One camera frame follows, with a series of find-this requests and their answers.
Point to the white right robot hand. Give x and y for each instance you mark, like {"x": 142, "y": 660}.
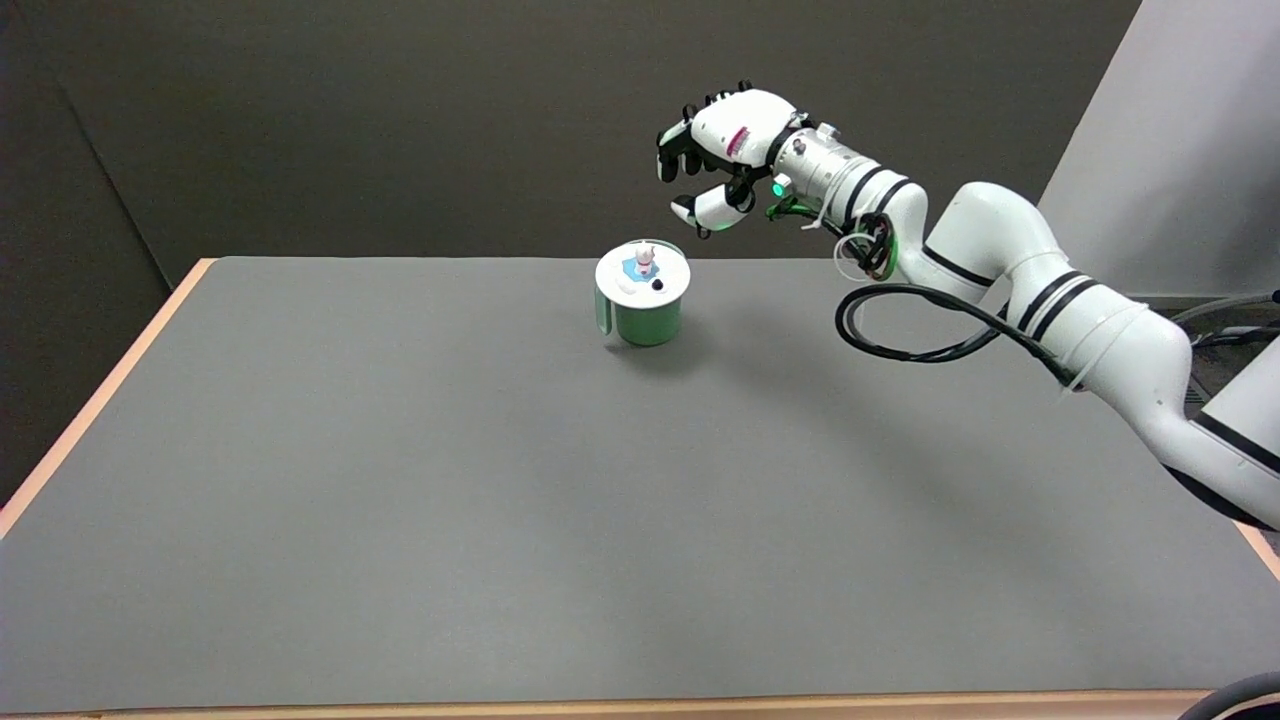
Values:
{"x": 745, "y": 120}

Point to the white cup lid with figurine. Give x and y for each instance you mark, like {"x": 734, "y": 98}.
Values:
{"x": 615, "y": 270}

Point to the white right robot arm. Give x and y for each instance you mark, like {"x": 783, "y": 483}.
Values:
{"x": 990, "y": 225}

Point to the grey office chair base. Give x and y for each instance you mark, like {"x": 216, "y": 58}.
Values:
{"x": 1230, "y": 305}

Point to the dark curved object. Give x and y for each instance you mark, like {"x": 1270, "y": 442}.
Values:
{"x": 1250, "y": 700}

